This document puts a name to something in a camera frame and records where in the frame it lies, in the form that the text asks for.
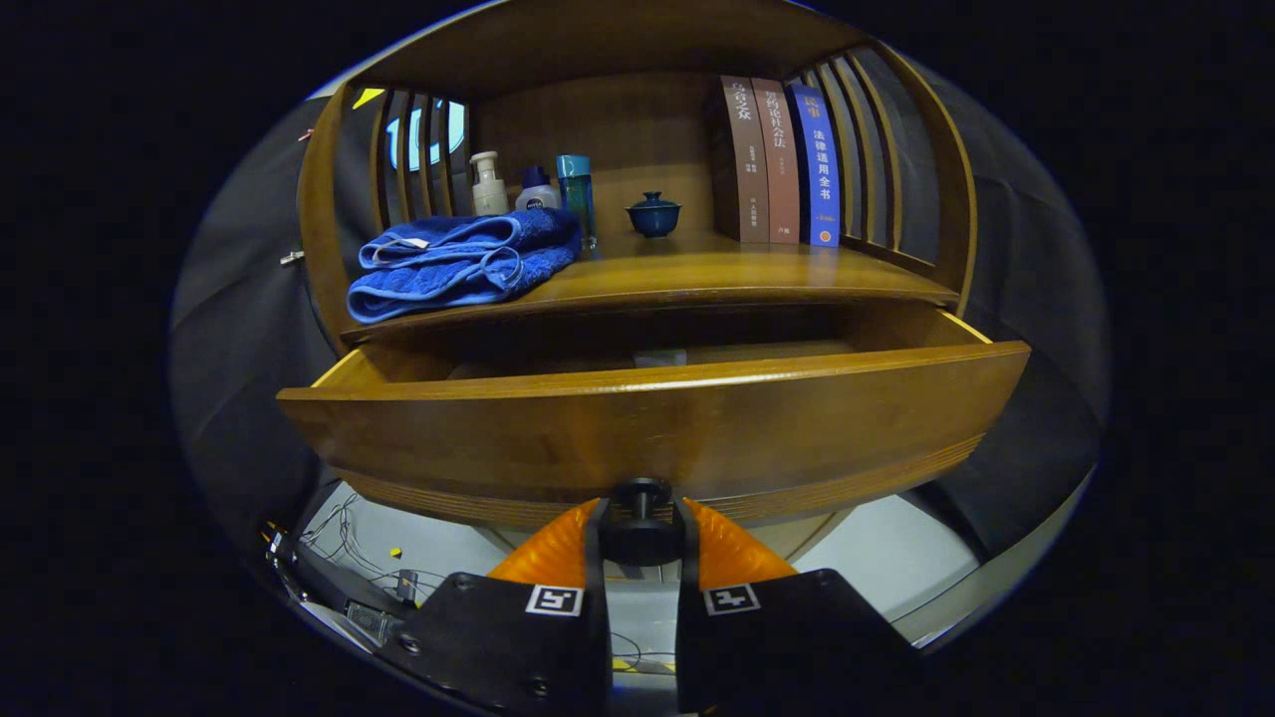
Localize reddish brown book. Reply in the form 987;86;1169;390
750;78;802;246

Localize blue book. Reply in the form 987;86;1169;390
787;82;843;248

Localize wooden cabinet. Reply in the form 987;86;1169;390
297;0;979;564

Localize thin floor cables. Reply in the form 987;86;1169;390
299;493;449;603

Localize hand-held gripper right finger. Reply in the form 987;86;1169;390
675;496;922;716

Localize white bottle with blue cap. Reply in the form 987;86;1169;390
514;165;562;212

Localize white pump bottle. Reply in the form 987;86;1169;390
469;151;510;217

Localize wooden countertop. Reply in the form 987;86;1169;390
344;229;959;345

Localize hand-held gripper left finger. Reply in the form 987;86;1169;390
383;496;611;716

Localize blue lidded tea bowl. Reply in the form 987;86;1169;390
626;191;683;239

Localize blue folded towel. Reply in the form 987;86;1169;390
347;207;584;325

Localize teal translucent bottle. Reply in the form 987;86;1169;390
556;154;597;250

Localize wooden drawer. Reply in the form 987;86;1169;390
277;304;1032;569

